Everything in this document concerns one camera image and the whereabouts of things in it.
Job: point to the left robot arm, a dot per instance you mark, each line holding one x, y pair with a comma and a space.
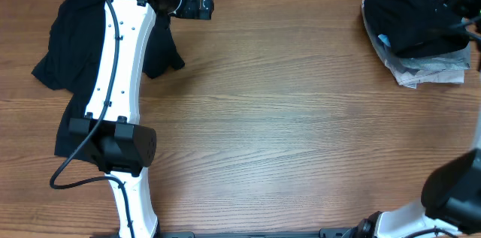
109, 134

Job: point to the dark grey folded shirt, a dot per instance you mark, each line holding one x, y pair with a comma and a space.
454, 61

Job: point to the black shirt on pile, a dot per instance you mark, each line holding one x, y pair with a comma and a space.
73, 56

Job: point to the black t-shirt with logo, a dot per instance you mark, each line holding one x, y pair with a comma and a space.
415, 28

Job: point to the light blue folded t-shirt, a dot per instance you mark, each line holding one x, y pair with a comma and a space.
384, 39

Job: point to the white mesh folded shirt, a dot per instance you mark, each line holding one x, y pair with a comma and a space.
407, 79

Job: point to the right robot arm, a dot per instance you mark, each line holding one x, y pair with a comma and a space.
450, 201

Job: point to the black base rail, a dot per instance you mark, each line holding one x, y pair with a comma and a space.
341, 232

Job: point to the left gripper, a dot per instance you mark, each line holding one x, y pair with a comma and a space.
192, 10

